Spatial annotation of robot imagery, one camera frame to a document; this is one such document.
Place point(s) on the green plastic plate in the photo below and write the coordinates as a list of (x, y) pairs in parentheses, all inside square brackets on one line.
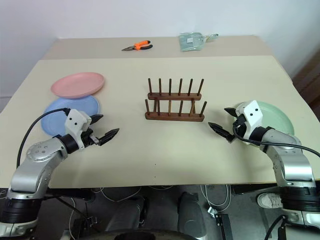
[(275, 117)]

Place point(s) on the white sneaker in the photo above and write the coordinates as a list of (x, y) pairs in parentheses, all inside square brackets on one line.
[(268, 200)]

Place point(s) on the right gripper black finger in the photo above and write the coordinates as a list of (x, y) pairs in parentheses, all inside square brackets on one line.
[(221, 130), (232, 111)]

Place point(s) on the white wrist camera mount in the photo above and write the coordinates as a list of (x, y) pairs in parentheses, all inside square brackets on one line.
[(75, 120), (253, 113)]

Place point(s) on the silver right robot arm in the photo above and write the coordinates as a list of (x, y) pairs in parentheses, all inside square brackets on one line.
[(295, 165)]

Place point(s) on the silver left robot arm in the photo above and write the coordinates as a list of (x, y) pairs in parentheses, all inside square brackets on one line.
[(37, 153)]

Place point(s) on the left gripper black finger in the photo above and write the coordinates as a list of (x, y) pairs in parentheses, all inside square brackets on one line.
[(97, 118), (108, 136)]

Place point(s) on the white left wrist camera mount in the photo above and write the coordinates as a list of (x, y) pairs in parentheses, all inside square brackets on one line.
[(75, 120)]

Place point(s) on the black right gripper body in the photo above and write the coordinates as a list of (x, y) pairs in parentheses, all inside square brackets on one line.
[(239, 125)]

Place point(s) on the dark rounded grey shape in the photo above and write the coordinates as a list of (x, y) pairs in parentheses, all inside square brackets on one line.
[(125, 217), (191, 215)]

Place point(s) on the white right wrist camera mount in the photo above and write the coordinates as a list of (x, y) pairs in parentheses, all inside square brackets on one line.
[(253, 113)]

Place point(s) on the blue plastic plate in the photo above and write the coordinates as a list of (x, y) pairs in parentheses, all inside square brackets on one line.
[(55, 117)]

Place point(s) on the clear plastic bag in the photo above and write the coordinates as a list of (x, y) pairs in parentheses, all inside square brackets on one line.
[(190, 42)]

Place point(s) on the pink-red plastic plate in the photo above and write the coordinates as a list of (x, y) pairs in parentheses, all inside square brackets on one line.
[(77, 84)]

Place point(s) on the wooden dish rack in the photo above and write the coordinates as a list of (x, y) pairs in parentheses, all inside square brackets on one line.
[(175, 117)]

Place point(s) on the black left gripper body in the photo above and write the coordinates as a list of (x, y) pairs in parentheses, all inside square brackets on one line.
[(88, 140)]

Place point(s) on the black flat bracket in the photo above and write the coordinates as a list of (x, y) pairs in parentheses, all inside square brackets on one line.
[(223, 226)]

